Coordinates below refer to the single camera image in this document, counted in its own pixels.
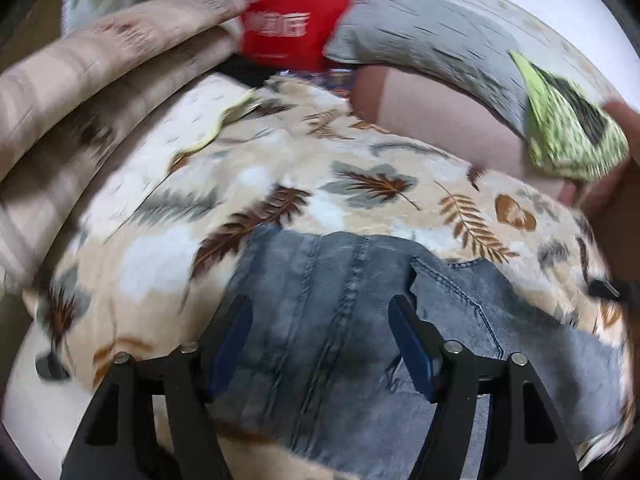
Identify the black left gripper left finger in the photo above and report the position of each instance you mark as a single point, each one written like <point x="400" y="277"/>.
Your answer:
<point x="150" y="419"/>

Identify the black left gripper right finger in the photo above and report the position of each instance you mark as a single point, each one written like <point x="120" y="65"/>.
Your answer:
<point x="503" y="401"/>

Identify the blue denim pants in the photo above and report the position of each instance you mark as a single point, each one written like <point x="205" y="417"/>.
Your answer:
<point x="322" y="375"/>

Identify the green patterned cloth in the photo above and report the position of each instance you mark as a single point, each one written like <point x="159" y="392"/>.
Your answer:
<point x="568" y="136"/>

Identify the white pillow with green trim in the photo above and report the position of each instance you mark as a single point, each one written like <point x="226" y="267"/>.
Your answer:
<point x="142" y="161"/>

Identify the beige leaf pattern fleece blanket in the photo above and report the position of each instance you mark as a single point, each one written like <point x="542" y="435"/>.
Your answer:
<point x="303" y="161"/>

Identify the brown striped rolled bedding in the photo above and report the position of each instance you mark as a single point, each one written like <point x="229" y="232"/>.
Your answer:
<point x="66" y="108"/>

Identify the pink brown mattress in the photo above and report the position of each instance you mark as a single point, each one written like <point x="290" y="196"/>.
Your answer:
<point x="427" y="110"/>

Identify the colourful small package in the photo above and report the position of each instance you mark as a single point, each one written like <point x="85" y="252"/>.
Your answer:
<point x="338" y="81"/>

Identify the grey quilted blanket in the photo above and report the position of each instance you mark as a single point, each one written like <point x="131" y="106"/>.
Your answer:
<point x="437" y="38"/>

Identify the red paper bag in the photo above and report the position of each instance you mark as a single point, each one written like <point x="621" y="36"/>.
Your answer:
<point x="290" y="34"/>

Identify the brown wooden bed frame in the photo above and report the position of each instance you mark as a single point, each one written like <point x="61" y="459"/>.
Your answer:
<point x="612" y="204"/>

